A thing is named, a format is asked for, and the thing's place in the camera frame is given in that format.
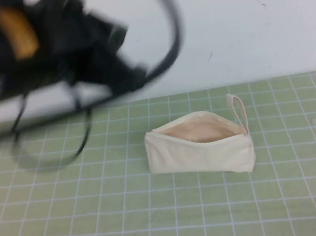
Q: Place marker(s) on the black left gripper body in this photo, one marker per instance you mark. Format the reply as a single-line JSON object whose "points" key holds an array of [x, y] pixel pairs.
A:
{"points": [[95, 62]]}

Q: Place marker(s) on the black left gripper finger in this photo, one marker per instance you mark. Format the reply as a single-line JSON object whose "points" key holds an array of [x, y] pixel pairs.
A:
{"points": [[137, 71]]}

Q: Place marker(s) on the cream canvas pencil case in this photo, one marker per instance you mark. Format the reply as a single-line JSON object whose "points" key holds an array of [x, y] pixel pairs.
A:
{"points": [[198, 156]]}

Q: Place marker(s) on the green grid tablecloth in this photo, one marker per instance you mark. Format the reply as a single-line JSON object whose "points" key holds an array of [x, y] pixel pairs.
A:
{"points": [[130, 214]]}

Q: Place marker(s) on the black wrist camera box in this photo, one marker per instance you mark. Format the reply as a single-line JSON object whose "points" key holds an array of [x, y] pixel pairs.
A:
{"points": [[104, 23]]}

